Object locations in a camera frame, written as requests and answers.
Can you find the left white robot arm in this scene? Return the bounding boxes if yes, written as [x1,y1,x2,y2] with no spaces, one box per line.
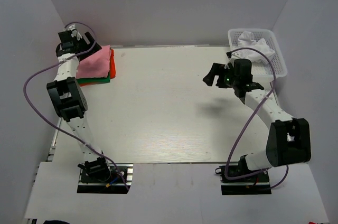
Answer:
[46,24,112,182]

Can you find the green folded t shirt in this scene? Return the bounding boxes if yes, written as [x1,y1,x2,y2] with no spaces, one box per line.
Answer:
[77,72,110,86]

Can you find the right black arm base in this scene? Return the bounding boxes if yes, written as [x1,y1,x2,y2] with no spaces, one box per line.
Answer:
[215,165,271,195]

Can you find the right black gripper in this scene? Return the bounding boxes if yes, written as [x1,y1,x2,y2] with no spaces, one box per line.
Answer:
[203,63,239,89]

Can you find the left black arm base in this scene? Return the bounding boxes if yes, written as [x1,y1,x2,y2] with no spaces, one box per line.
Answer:
[77,164,133,194]

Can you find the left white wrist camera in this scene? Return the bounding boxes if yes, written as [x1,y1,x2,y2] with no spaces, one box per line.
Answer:
[64,23,82,41]

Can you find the white crumpled t shirt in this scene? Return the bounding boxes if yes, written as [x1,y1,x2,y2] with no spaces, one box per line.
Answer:
[233,31,275,64]

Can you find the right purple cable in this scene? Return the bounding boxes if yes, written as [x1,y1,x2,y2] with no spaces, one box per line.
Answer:
[224,47,289,190]

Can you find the pink t shirt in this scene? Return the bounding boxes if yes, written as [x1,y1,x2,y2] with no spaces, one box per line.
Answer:
[76,45,110,79]

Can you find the orange folded t shirt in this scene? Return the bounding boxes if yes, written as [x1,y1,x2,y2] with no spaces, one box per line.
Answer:
[81,49,116,87]

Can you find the white plastic basket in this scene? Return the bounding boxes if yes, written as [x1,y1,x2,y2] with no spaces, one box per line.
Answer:
[228,28,287,84]

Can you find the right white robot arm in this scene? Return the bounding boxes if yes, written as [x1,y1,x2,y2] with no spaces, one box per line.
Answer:
[203,59,312,181]

